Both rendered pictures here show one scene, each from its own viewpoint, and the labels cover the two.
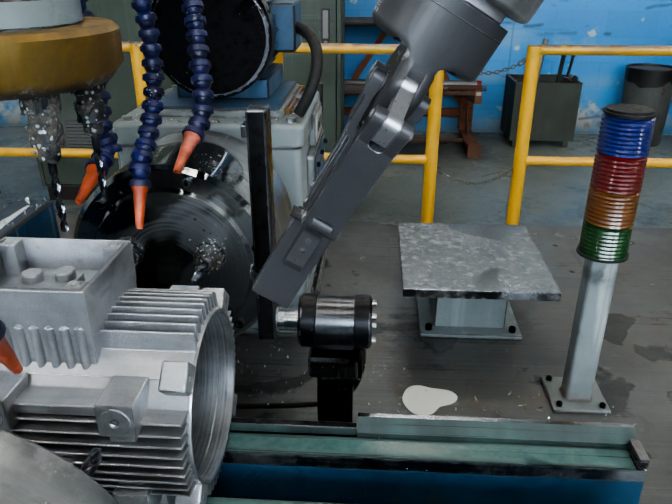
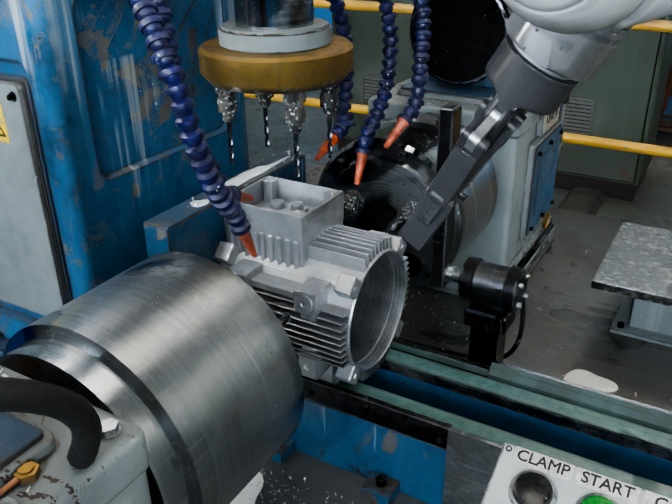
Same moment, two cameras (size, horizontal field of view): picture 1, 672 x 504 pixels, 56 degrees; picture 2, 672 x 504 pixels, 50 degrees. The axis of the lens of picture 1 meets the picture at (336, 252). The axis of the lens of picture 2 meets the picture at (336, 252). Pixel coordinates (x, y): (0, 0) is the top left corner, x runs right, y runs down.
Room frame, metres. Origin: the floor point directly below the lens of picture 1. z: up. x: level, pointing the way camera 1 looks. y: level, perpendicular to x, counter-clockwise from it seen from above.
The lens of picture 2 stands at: (-0.25, -0.19, 1.49)
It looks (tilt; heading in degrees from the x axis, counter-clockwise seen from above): 26 degrees down; 27
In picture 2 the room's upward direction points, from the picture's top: 1 degrees counter-clockwise
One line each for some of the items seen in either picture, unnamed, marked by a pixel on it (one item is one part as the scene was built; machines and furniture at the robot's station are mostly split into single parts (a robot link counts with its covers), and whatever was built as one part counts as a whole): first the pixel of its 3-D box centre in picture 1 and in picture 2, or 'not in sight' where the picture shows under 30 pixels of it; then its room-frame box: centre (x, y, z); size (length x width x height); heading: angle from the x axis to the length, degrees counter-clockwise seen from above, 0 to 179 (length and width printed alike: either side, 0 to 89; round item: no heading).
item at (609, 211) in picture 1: (611, 204); not in sight; (0.75, -0.35, 1.10); 0.06 x 0.06 x 0.04
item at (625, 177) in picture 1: (618, 169); not in sight; (0.75, -0.35, 1.14); 0.06 x 0.06 x 0.04
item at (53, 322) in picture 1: (48, 299); (284, 220); (0.48, 0.25, 1.11); 0.12 x 0.11 x 0.07; 86
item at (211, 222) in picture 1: (198, 226); (416, 192); (0.81, 0.19, 1.04); 0.41 x 0.25 x 0.25; 176
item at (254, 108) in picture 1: (265, 229); (446, 199); (0.61, 0.07, 1.12); 0.04 x 0.03 x 0.26; 86
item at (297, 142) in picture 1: (239, 197); (469, 173); (1.07, 0.17, 0.99); 0.35 x 0.31 x 0.37; 176
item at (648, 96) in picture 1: (644, 105); not in sight; (5.12, -2.49, 0.30); 0.39 x 0.39 x 0.60
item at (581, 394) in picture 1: (599, 267); not in sight; (0.75, -0.35, 1.01); 0.08 x 0.08 x 0.42; 86
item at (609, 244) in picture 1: (605, 237); not in sight; (0.75, -0.35, 1.05); 0.06 x 0.06 x 0.04
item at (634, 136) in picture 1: (625, 133); not in sight; (0.75, -0.35, 1.19); 0.06 x 0.06 x 0.04
